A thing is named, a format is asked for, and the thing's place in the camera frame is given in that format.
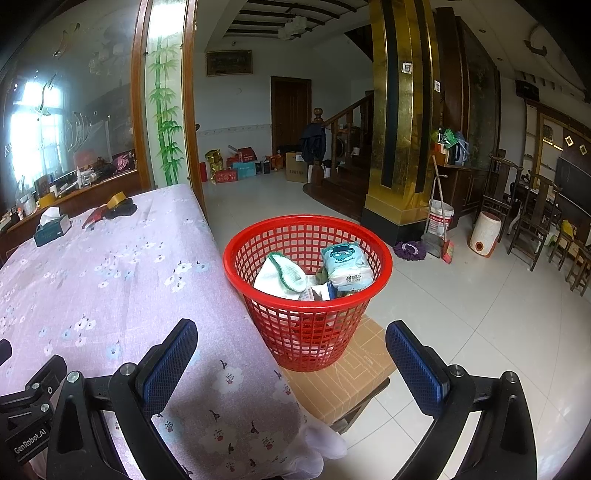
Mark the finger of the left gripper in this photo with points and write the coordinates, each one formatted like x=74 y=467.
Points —
x=46 y=381
x=5 y=351

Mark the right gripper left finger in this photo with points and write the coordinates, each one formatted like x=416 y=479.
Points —
x=81 y=446

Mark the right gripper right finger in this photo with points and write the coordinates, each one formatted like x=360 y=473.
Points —
x=503 y=444

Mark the teal tissue pack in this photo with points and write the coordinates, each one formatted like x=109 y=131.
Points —
x=347 y=267

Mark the white green-trimmed sock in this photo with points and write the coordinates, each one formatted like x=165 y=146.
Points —
x=282 y=278

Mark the blue white medicine box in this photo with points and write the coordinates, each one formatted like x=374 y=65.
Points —
x=324 y=292

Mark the red plastic trash basket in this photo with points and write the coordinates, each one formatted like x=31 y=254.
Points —
x=304 y=336

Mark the purple floral tablecloth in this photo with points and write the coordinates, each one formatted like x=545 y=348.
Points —
x=100 y=297

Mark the wooden sideboard counter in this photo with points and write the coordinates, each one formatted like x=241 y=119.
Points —
x=73 y=204

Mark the teal tissue box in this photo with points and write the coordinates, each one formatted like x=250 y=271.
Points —
x=52 y=225

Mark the cardboard box under basket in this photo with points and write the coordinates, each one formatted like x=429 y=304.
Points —
x=338 y=394

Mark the black pouch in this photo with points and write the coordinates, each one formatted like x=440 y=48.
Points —
x=125 y=208

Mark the yellow tape roll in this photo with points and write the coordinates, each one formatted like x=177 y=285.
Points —
x=115 y=200

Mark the purple mop head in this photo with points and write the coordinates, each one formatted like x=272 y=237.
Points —
x=410 y=251

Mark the wooden chair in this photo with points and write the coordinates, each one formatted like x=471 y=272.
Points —
x=537 y=213

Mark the white bucket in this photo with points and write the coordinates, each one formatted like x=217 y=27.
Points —
x=440 y=218

